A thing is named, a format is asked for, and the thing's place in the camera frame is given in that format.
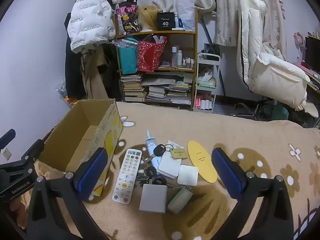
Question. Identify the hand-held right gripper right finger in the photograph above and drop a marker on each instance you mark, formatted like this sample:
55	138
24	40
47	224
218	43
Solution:
226	175

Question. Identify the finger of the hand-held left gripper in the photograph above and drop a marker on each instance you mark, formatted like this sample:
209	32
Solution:
36	148
7	137

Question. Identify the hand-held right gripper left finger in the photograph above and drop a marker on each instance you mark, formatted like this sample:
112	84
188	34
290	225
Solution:
92	173

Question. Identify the toy skateboard deck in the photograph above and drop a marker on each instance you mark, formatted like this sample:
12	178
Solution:
200	160

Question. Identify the white remote control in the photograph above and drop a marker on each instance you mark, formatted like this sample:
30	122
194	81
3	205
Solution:
126	175

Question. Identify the white square charger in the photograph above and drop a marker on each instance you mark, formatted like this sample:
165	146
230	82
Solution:
188	175

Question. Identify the cardboard box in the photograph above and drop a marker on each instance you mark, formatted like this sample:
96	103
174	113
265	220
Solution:
75	130

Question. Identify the gold key tag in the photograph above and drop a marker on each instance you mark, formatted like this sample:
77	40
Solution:
178	154

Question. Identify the green earphone case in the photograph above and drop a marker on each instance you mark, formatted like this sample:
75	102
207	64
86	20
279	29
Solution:
178	201

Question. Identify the white power bank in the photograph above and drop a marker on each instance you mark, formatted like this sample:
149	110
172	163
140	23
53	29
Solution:
168	166

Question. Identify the black key bunch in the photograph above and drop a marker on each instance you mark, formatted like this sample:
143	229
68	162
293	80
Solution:
150	172

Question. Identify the small white printed card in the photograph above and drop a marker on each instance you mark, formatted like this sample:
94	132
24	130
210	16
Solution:
175	143

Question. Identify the light blue tube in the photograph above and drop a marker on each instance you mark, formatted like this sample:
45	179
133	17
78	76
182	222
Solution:
152	198

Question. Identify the white blue spray bottle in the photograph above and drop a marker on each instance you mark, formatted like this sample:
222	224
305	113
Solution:
151	145

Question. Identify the black car key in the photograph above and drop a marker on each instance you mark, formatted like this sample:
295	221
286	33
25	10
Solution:
158	150

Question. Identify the plastic bag with packets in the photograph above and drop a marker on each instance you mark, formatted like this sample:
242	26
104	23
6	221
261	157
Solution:
65	90

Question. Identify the white paper rolls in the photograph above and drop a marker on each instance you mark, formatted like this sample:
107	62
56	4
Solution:
207	104

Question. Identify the pink foam rollers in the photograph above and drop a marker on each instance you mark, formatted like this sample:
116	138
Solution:
198	103

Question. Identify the black coat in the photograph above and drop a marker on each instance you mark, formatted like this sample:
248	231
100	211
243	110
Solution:
73	75

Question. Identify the beige coat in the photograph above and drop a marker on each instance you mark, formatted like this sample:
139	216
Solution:
95	85

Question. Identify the black tote bag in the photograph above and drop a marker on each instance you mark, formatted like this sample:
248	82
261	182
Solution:
112	85

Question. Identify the stack of books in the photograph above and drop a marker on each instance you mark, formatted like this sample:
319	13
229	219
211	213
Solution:
132	87

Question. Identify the green tissue pack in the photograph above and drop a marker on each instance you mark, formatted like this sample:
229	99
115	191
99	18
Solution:
206	82

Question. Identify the pile of papers and notebooks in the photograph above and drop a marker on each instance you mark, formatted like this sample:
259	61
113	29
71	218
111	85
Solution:
170	92

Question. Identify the cream padded chair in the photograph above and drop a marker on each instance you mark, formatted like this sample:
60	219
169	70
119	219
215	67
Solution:
270	75

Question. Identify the teal bag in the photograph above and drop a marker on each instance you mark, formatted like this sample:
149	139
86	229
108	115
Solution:
127	60

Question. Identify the white trolley cart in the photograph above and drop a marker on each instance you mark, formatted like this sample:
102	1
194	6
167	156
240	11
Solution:
207	56

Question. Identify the tall white bottle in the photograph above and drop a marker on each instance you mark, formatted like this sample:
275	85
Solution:
179	58

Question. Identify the small purple box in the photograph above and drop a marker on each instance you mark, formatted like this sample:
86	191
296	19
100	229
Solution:
165	64

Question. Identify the red patterned bag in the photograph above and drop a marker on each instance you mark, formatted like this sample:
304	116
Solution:
148	57

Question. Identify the tall grey bottle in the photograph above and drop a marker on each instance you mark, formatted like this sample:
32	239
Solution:
174	56

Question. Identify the thin dark pole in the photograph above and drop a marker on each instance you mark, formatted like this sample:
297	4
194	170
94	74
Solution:
208	36

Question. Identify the white puffer jacket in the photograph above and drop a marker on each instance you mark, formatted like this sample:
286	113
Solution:
87	17

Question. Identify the wooden shelf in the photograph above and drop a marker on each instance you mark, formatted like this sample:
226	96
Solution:
180	32

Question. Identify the black monitor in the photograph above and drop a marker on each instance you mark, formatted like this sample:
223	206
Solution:
313	52

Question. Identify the pink desk fan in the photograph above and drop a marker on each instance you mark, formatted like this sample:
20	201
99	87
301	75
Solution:
298	38

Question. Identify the purple printed bag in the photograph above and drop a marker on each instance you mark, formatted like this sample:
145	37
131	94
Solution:
126	17

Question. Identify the black box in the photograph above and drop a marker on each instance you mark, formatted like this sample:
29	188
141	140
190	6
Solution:
165	22

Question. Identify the floral beige curtain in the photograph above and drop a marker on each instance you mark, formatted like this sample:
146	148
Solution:
237	10

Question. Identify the blonde wig head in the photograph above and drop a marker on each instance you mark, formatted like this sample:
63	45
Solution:
147	16

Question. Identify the clear plastic bag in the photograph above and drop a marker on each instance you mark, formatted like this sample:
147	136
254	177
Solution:
186	10

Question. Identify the white wall socket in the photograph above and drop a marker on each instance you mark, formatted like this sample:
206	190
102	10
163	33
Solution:
6	154

